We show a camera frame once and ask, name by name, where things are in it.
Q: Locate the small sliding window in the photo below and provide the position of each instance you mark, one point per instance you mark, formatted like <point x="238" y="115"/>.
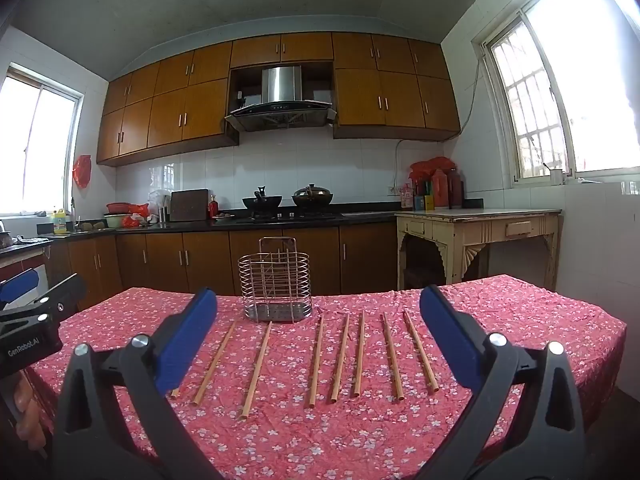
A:
<point x="40" y="150"/>

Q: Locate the set of wooden chopsticks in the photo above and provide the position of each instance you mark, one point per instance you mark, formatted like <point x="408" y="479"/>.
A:
<point x="257" y="370"/>

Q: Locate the yellow box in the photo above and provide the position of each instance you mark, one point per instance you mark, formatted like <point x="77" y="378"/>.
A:
<point x="430" y="203"/>

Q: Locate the yellow detergent bottle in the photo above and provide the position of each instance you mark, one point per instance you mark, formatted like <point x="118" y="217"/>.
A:
<point x="60" y="222"/>

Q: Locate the cream wooden side table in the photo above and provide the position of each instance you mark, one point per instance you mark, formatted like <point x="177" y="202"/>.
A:
<point x="475" y="217"/>

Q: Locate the red bag hanging on wall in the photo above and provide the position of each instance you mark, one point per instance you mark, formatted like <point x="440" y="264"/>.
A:
<point x="82" y="172"/>

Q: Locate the red basin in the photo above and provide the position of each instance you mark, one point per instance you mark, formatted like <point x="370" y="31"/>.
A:
<point x="117" y="207"/>

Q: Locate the plate with food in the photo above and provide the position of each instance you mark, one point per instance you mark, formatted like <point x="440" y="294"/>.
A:
<point x="223" y="217"/>

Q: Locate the white mug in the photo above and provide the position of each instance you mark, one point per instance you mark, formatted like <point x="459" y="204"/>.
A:
<point x="557" y="176"/>

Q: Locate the dark wooden cutting board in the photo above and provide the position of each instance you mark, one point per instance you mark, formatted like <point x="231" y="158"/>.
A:
<point x="189" y="205"/>

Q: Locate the black kitchen countertop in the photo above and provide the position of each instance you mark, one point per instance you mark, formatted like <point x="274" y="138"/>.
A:
<point x="195" y="224"/>

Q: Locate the red floral tablecloth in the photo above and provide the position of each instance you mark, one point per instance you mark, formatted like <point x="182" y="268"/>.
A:
<point x="300" y="435"/>

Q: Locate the person's left hand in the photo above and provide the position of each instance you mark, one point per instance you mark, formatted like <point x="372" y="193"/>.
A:
<point x="29" y="405"/>

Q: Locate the wooden base cabinets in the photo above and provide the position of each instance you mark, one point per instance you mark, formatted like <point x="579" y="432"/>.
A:
<point x="205" y="260"/>

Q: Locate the steel range hood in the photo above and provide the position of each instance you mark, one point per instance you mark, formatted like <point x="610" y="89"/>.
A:
<point x="280" y="85"/>

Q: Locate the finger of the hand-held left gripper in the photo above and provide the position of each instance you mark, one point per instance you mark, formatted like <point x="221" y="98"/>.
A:
<point x="20" y="282"/>
<point x="62" y="295"/>

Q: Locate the white plastic bag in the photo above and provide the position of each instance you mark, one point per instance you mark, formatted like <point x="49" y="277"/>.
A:
<point x="159" y="197"/>

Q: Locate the red plastic bag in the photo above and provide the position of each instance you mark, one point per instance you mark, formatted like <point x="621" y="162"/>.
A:
<point x="131" y="221"/>
<point x="140" y="209"/>

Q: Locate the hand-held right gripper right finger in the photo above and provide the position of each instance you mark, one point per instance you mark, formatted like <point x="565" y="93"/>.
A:
<point x="450" y="335"/>

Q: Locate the gas stove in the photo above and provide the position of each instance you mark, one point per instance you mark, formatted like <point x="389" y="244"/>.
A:
<point x="290" y="217"/>

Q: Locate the large barred window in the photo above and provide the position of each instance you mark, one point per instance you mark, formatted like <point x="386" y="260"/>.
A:
<point x="575" y="85"/>

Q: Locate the red bottle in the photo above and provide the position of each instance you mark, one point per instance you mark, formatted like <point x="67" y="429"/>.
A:
<point x="213" y="207"/>

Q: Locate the blue box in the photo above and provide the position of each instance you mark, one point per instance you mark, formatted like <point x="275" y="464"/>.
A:
<point x="419" y="203"/>

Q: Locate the red bag over thermoses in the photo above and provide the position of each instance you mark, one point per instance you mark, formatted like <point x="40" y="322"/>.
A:
<point x="430" y="165"/>

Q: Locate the wok with metal lid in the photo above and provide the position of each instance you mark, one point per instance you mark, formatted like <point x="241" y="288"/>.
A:
<point x="312" y="196"/>

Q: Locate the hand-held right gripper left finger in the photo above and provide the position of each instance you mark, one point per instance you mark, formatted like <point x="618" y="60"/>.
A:
<point x="187" y="340"/>

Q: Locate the wooden wall cabinets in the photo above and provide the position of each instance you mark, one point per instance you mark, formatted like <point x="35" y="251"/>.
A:
<point x="175" y="100"/>

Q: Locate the dark red thermos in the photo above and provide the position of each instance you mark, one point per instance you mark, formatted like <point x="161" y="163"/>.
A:
<point x="455" y="190"/>

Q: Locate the green basin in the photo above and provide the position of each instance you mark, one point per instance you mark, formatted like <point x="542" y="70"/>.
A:
<point x="114" y="221"/>

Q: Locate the metal cup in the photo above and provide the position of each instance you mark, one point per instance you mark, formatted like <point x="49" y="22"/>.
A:
<point x="163" y="214"/>

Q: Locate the pink bottle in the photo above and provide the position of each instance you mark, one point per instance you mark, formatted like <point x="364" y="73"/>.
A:
<point x="406" y="199"/>

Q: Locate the orange-red thermos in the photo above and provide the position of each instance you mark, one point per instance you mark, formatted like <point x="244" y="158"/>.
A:
<point x="439" y="190"/>

